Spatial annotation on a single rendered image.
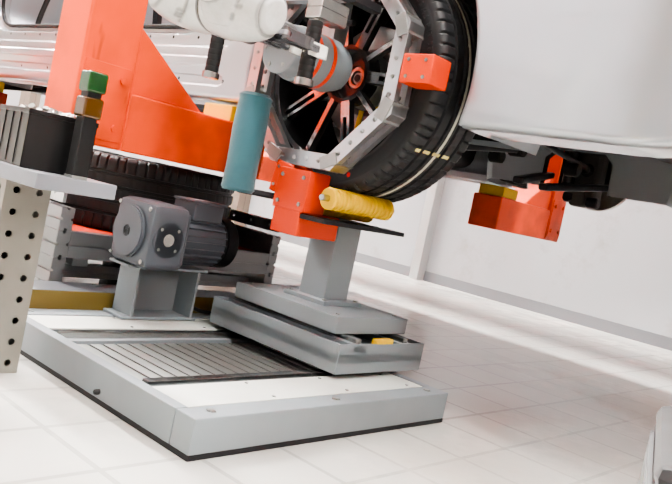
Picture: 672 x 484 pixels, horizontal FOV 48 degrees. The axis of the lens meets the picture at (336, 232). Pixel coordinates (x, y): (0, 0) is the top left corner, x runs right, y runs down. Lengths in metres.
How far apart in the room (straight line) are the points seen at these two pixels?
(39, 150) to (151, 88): 0.70
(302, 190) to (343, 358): 0.44
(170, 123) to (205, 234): 0.34
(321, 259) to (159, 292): 0.50
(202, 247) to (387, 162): 0.59
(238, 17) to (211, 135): 1.02
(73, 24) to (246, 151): 0.57
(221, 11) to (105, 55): 0.81
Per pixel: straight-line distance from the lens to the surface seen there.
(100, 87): 1.55
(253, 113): 1.98
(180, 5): 1.47
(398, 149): 1.89
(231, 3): 1.36
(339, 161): 1.89
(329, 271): 2.07
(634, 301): 5.35
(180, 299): 2.28
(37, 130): 1.59
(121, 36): 2.16
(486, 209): 3.73
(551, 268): 5.58
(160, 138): 2.23
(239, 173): 1.98
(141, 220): 2.02
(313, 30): 1.74
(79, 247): 2.27
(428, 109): 1.86
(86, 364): 1.71
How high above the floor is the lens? 0.52
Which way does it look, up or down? 3 degrees down
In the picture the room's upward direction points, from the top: 12 degrees clockwise
